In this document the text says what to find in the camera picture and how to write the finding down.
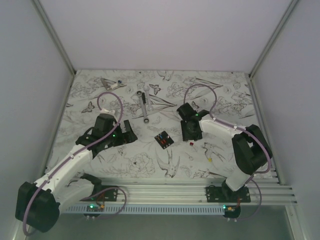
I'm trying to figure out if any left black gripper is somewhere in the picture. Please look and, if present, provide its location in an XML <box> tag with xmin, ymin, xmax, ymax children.
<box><xmin>103</xmin><ymin>120</ymin><xmax>137</xmax><ymax>148</ymax></box>

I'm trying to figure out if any black fuse box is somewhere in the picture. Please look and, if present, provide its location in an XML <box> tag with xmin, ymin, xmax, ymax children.
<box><xmin>154</xmin><ymin>131</ymin><xmax>174</xmax><ymax>149</ymax></box>

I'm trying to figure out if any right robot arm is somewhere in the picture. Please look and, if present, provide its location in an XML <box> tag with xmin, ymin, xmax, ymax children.
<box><xmin>176</xmin><ymin>103</ymin><xmax>273</xmax><ymax>203</ymax></box>

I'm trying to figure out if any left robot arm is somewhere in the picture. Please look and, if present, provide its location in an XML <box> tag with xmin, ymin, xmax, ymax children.
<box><xmin>15</xmin><ymin>113</ymin><xmax>138</xmax><ymax>233</ymax></box>

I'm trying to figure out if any silver ratchet wrench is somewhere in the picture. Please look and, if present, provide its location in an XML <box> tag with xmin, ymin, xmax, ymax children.
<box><xmin>136</xmin><ymin>90</ymin><xmax>149</xmax><ymax>124</ymax></box>

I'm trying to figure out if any floral patterned mat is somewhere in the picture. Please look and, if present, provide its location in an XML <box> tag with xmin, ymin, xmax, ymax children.
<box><xmin>46</xmin><ymin>70</ymin><xmax>258</xmax><ymax>179</ymax></box>

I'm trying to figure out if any left controller board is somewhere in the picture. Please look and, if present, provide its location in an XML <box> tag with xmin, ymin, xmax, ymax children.
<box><xmin>86</xmin><ymin>203</ymin><xmax>104</xmax><ymax>213</ymax></box>

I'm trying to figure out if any controller board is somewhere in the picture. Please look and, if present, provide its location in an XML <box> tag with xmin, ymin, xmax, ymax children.
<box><xmin>223</xmin><ymin>205</ymin><xmax>241</xmax><ymax>219</ymax></box>
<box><xmin>86</xmin><ymin>203</ymin><xmax>104</xmax><ymax>213</ymax></box>

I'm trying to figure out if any right controller board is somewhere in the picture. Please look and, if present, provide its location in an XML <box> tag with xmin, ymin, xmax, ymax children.
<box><xmin>223</xmin><ymin>205</ymin><xmax>241</xmax><ymax>219</ymax></box>

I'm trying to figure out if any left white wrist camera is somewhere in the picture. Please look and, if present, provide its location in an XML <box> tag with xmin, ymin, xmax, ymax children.
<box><xmin>100</xmin><ymin>108</ymin><xmax>116</xmax><ymax>116</ymax></box>

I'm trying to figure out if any aluminium rail frame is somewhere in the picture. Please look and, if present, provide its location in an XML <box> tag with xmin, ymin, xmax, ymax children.
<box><xmin>23</xmin><ymin>177</ymin><xmax>298</xmax><ymax>205</ymax></box>

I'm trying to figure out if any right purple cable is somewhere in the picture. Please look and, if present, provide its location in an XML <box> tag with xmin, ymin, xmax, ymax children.
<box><xmin>183</xmin><ymin>83</ymin><xmax>273</xmax><ymax>222</ymax></box>

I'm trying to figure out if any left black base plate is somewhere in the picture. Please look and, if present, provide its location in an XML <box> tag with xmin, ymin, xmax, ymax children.
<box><xmin>80</xmin><ymin>185</ymin><xmax>119</xmax><ymax>202</ymax></box>

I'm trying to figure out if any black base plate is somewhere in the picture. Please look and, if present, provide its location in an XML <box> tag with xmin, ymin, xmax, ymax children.
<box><xmin>205</xmin><ymin>185</ymin><xmax>251</xmax><ymax>203</ymax></box>
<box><xmin>80</xmin><ymin>185</ymin><xmax>119</xmax><ymax>202</ymax></box>

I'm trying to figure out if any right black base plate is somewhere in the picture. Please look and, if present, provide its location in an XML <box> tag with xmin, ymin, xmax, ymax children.
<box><xmin>205</xmin><ymin>185</ymin><xmax>251</xmax><ymax>203</ymax></box>

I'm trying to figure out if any white slotted cable duct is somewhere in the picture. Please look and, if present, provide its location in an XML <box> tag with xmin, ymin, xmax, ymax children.
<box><xmin>63</xmin><ymin>203</ymin><xmax>224</xmax><ymax>216</ymax></box>

